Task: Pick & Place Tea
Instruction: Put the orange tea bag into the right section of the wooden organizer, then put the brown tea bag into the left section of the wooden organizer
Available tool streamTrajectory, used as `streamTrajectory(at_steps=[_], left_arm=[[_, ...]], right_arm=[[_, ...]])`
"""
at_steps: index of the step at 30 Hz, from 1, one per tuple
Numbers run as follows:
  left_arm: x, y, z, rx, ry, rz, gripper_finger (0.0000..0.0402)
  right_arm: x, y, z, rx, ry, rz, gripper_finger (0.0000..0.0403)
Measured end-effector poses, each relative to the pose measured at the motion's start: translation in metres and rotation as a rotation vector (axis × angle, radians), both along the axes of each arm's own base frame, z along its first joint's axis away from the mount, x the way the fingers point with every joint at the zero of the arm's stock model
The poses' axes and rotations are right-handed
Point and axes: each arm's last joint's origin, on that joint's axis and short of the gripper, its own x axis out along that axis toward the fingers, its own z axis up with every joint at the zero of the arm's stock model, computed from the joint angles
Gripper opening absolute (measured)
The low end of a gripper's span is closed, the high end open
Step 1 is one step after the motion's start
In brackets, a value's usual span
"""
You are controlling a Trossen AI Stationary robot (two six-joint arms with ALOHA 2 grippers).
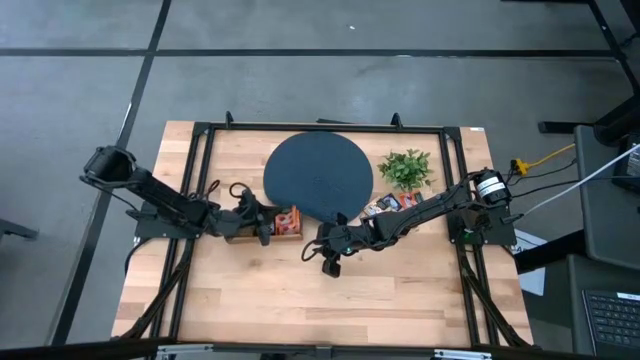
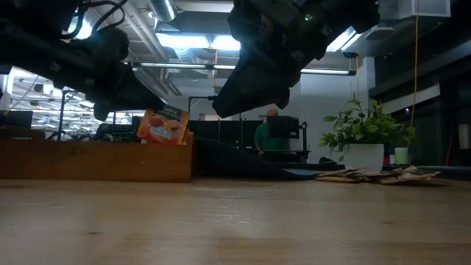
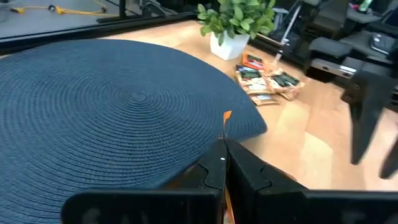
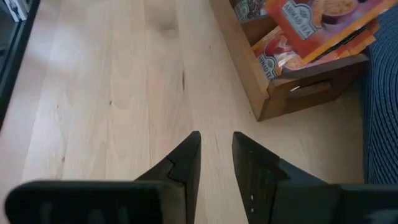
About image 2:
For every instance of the bright ceiling light panel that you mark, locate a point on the bright ceiling light panel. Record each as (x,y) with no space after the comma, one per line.
(191,41)
(340,40)

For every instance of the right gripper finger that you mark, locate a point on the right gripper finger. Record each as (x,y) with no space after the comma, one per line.
(250,92)

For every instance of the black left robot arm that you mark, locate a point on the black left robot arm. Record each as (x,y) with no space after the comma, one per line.
(29,48)

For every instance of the long strip light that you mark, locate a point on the long strip light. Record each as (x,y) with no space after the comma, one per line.
(176,65)

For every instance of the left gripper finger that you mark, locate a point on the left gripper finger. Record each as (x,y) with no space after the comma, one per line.
(136,99)

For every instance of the green plant in white pot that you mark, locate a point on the green plant in white pot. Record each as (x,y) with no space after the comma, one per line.
(362,156)

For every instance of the silver air duct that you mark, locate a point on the silver air duct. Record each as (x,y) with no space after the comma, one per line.
(163,9)

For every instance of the orange peach tea packet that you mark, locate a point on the orange peach tea packet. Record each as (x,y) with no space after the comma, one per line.
(162,129)

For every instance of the wooden three-compartment tray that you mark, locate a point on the wooden three-compartment tray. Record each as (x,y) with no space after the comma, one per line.
(92,162)

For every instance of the person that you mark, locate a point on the person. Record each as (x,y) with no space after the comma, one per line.
(262,139)

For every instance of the black gantry frame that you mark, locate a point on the black gantry frame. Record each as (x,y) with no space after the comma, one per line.
(200,97)

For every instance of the black stand frame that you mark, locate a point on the black stand frame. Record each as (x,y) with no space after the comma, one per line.
(61,117)

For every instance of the small red object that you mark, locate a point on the small red object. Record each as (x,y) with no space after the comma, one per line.
(386,160)

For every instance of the black partition wall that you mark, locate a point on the black partition wall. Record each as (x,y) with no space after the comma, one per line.
(228,132)

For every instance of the black computer mouse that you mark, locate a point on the black computer mouse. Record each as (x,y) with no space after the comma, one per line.
(326,160)

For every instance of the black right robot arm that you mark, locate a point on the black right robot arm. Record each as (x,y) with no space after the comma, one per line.
(360,14)

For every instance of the white ceiling air unit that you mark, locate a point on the white ceiling air unit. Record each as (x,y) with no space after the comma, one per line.
(427,8)

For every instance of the black desk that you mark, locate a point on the black desk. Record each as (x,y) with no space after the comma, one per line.
(287,156)

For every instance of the pale green cup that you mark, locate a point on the pale green cup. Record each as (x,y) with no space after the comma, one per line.
(401,156)

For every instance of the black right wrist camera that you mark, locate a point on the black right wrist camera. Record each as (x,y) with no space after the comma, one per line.
(246,22)

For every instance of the dark blue tea packet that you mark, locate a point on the dark blue tea packet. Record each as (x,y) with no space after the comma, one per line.
(117,133)

